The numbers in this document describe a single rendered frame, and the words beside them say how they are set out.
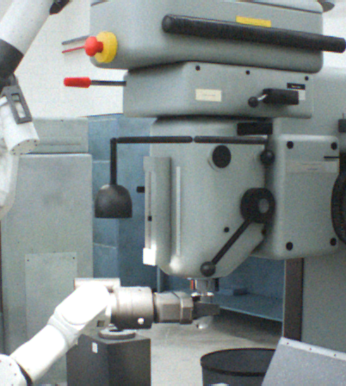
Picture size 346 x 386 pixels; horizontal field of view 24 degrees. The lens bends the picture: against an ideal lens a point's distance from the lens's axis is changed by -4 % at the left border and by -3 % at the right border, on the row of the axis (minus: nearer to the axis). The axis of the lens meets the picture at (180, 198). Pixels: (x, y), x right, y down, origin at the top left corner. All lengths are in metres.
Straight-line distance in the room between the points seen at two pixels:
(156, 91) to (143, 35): 0.15
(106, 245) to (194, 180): 7.58
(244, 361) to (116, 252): 5.12
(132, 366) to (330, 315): 0.48
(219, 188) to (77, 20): 9.88
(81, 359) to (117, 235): 6.96
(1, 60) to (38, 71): 9.63
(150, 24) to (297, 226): 0.52
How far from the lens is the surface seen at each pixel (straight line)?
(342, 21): 7.31
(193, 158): 1.59
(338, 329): 1.95
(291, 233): 1.69
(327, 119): 1.78
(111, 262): 9.09
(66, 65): 11.58
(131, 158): 8.98
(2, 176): 1.69
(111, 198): 1.52
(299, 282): 2.02
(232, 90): 1.59
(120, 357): 1.93
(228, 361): 3.99
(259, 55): 1.63
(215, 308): 1.70
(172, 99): 1.56
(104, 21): 1.61
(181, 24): 1.48
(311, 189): 1.73
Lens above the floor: 1.55
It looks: 3 degrees down
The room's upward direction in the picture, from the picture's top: straight up
